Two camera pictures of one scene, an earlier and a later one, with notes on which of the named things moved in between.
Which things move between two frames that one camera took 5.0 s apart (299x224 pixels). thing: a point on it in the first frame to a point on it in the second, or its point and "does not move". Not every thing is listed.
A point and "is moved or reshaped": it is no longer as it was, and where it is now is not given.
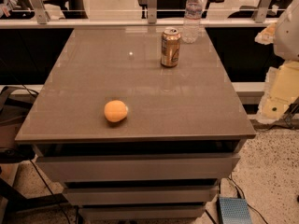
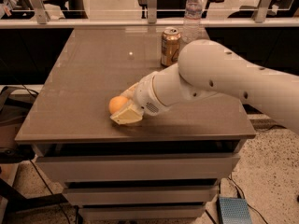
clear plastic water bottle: (195, 7) does not move
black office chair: (171, 1) does not move
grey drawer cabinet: (184, 129) does not move
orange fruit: (115, 110) is moved or reshaped
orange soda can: (170, 47) does not move
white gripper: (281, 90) to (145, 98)
